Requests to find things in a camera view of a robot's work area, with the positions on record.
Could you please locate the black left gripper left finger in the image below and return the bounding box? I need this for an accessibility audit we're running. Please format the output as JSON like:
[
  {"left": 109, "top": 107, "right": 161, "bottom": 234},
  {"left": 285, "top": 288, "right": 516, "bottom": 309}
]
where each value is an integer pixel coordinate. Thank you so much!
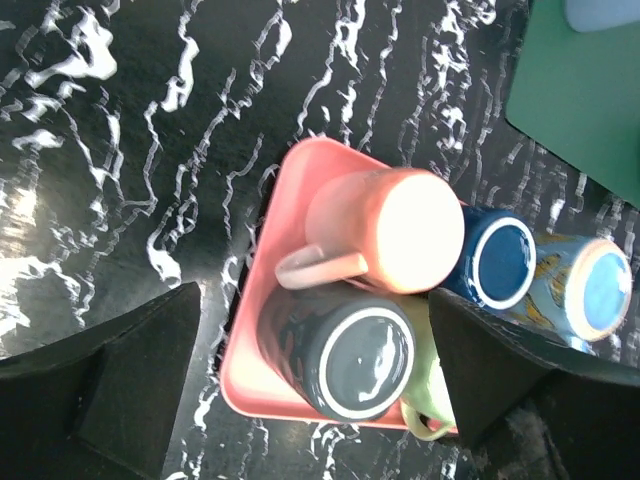
[{"left": 1, "top": 282, "right": 201, "bottom": 479}]

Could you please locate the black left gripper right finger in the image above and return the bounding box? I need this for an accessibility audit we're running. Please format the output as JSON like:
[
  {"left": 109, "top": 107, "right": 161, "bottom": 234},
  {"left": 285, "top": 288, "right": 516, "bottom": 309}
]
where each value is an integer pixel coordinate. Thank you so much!
[{"left": 428, "top": 289, "right": 639, "bottom": 479}]

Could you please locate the light green mug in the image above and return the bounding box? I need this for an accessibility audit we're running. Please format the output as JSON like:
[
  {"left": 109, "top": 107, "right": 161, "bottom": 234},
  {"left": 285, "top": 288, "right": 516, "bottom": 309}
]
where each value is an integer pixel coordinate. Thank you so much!
[{"left": 398, "top": 295, "right": 458, "bottom": 441}]

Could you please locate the light blue butterfly mug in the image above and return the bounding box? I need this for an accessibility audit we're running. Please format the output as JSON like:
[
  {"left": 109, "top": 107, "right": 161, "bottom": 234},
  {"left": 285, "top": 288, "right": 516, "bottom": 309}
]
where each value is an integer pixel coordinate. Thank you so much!
[{"left": 504, "top": 233, "right": 633, "bottom": 349}]

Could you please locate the peach pink mug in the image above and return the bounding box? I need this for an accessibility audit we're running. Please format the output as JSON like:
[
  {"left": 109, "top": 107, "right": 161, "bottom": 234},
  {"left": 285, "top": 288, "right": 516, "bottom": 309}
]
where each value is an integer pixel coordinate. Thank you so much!
[{"left": 275, "top": 168, "right": 465, "bottom": 294}]

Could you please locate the dark blue mug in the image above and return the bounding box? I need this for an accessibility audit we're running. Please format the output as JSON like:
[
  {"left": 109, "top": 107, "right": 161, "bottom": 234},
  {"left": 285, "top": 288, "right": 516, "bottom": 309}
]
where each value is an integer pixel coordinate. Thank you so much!
[{"left": 442, "top": 205, "right": 536, "bottom": 311}]

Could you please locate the purple grey mug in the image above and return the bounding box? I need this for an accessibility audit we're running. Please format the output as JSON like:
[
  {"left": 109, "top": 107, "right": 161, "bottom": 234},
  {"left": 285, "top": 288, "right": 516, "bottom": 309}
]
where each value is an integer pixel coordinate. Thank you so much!
[{"left": 256, "top": 282, "right": 416, "bottom": 423}]

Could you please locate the pink plastic tray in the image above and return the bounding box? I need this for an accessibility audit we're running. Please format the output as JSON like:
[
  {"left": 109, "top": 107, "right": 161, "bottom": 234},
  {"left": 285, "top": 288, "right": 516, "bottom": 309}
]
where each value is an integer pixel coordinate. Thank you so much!
[{"left": 220, "top": 137, "right": 392, "bottom": 422}]

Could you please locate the dark green mat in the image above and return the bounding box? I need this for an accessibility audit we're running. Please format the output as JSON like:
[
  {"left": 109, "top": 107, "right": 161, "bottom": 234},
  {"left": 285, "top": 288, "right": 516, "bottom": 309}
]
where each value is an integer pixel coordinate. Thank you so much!
[{"left": 506, "top": 1, "right": 639, "bottom": 206}]

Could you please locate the light blue plastic cup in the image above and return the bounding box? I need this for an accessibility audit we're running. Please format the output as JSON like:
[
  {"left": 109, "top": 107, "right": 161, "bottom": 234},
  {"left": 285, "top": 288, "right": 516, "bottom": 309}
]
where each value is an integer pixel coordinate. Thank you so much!
[{"left": 564, "top": 0, "right": 640, "bottom": 33}]

